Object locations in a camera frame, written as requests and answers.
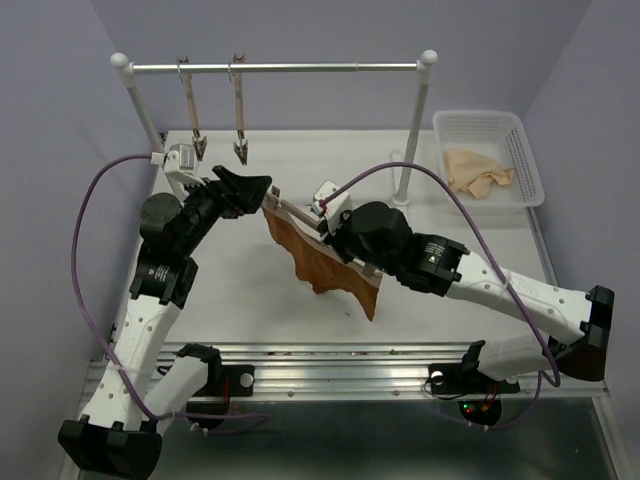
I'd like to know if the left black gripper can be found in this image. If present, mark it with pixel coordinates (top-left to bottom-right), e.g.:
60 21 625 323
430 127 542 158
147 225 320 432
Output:
178 166 273 255

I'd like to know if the brown underwear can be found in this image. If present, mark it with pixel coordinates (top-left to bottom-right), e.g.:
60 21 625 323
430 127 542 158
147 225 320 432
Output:
262 203 383 322

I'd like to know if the beige clip hanger with underwear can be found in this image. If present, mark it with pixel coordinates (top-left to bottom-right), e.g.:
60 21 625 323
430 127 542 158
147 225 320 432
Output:
263 186 382 284

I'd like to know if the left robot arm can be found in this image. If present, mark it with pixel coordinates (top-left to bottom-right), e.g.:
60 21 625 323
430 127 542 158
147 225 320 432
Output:
58 165 272 479

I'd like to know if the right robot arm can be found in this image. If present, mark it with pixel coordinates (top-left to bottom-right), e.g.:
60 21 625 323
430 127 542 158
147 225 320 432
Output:
321 201 614 390

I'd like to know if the far left beige hanger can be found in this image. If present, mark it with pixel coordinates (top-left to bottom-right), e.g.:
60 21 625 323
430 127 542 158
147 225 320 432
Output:
177 56 207 161

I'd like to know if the beige cloth in basket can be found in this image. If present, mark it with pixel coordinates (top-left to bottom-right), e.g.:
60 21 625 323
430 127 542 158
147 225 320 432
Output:
443 148 514 199

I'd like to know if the white plastic basket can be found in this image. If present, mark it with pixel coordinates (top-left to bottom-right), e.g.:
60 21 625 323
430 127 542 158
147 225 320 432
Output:
433 110 545 214

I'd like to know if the white metal clothes rack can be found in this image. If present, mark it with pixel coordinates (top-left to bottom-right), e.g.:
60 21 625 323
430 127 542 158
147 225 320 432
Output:
110 50 438 207

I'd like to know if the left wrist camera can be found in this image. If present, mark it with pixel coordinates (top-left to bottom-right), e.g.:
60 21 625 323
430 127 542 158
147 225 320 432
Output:
162 144 202 184

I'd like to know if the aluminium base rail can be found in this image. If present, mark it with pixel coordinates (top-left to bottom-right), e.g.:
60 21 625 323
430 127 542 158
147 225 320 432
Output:
89 341 612 401

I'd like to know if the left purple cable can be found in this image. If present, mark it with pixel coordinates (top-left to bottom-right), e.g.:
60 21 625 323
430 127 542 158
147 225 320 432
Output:
73 154 271 435

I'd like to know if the purple cable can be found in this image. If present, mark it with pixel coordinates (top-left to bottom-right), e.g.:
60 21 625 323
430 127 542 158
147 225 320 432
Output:
322 162 561 432
73 154 271 435

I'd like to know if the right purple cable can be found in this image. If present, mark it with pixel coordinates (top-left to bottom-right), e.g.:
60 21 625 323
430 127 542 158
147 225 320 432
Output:
322 162 561 432

